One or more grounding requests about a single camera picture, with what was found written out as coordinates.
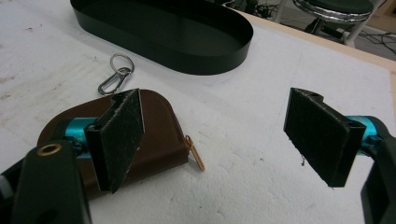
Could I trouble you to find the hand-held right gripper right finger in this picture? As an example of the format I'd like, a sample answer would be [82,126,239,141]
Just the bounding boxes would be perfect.
[283,87,385,189]

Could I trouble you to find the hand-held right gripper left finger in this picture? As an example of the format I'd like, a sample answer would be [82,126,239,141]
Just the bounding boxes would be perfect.
[57,88,146,194]

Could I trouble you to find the brown leather zip pouch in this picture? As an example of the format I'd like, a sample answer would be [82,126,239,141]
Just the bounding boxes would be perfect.
[36,89,206,200]

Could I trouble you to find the silver carabiner key ring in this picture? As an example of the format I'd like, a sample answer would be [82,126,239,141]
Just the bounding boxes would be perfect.
[97,52,135,96]

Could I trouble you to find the black oval metal tray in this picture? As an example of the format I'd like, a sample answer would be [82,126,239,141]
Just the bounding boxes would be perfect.
[69,0,254,76]

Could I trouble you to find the black round stool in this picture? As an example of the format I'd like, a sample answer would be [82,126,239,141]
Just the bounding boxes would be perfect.
[292,0,387,49]

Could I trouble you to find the black floor cables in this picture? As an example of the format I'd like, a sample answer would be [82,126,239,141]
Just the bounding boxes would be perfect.
[358,29,396,57]

